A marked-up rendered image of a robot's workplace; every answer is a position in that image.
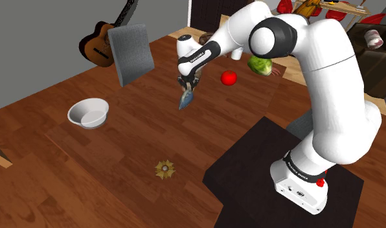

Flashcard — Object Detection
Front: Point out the dark brown cabinet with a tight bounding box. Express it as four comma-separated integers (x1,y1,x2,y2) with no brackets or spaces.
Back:
346,21,386,99

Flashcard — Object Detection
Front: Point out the dark robot stand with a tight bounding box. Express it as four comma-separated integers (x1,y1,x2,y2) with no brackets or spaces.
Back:
201,116,365,228

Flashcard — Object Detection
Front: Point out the brown round object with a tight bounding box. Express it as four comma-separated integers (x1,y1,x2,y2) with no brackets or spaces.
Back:
198,32,214,45

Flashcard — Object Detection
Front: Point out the pink white roll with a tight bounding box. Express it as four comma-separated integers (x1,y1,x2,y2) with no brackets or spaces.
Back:
363,29,385,50

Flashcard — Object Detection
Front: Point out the red chair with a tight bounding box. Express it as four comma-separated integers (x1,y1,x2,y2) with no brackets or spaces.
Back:
324,8,349,22
276,0,293,15
359,12,386,25

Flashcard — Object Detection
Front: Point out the green lettuce head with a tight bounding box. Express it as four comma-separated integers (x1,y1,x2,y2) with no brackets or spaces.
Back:
247,55,281,78

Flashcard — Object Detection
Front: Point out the white bowl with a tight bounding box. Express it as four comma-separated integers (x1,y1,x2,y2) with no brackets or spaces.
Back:
67,97,110,130

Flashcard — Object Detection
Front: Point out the dark door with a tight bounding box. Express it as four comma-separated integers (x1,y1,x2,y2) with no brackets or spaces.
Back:
189,0,255,33

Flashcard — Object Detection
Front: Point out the yellow flower shaped object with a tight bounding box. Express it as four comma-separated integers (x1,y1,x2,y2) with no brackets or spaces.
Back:
154,159,176,181

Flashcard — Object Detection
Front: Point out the red tomato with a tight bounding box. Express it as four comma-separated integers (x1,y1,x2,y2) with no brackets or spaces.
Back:
220,70,238,87

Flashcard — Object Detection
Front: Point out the brown acoustic guitar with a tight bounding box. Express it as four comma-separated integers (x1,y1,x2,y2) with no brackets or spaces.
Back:
78,0,141,69

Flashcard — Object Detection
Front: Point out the white cup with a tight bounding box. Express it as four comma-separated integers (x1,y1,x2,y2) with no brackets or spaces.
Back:
230,47,244,60

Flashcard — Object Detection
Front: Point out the grey blue pointed object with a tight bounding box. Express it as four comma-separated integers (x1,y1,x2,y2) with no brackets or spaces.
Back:
178,88,196,111

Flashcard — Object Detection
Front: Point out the light wooden table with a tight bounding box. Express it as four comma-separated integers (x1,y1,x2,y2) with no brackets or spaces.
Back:
292,0,372,32

